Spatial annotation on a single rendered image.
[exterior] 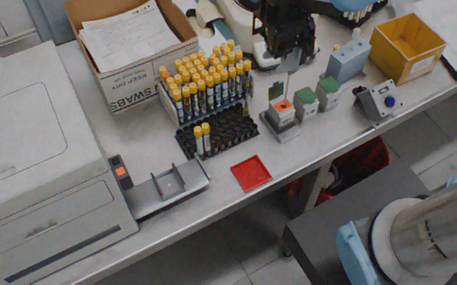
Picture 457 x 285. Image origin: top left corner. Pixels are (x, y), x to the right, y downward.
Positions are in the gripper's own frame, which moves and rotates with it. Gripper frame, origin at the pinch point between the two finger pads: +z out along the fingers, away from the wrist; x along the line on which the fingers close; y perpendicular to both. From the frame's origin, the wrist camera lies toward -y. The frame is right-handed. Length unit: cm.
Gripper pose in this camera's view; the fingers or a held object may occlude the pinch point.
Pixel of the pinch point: (290, 65)
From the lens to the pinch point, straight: 82.4
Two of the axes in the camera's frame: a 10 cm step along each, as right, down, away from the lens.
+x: 5.2, 7.1, -4.8
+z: 0.0, 5.6, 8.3
